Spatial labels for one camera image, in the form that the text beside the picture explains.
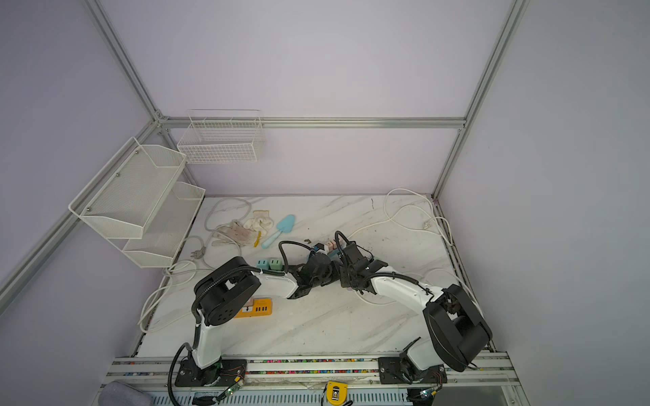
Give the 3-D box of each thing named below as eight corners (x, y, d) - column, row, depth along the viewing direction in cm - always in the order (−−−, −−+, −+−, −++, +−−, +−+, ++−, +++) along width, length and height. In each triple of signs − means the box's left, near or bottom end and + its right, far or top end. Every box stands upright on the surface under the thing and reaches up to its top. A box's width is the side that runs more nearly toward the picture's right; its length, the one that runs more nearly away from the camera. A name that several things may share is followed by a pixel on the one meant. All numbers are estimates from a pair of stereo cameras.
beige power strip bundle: (214, 245, 105) (212, 242, 103) (226, 213, 117) (224, 210, 115) (268, 245, 105) (267, 242, 103) (274, 213, 117) (273, 210, 115)
